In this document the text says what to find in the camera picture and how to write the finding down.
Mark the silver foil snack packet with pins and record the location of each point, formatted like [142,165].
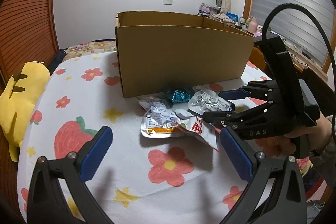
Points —
[205,100]

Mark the white wall switch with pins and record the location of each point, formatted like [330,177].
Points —
[167,2]

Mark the wooden slatted wardrobe door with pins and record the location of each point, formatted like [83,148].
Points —
[27,34]

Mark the yellow plush toy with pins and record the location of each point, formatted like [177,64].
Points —
[18,101]

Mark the window roller blind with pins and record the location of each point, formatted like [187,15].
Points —
[296,28]

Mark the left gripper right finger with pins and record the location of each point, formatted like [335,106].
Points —
[275,191]

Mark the right hand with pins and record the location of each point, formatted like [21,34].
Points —
[318,136]

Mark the white chicken leg snack bag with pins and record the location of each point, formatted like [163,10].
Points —
[193,125]

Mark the pink bottle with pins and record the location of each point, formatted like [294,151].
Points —
[252,26]

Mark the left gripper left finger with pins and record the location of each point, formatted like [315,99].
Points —
[46,201]

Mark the silver white snack packet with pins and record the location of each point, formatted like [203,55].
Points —
[159,120]

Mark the brown cardboard box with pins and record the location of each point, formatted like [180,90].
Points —
[158,50]

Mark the white strawberry flower blanket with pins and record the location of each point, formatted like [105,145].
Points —
[140,180]

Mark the teal foil candy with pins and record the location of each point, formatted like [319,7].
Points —
[178,95]

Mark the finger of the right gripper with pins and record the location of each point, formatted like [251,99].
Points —
[240,94]
[220,119]

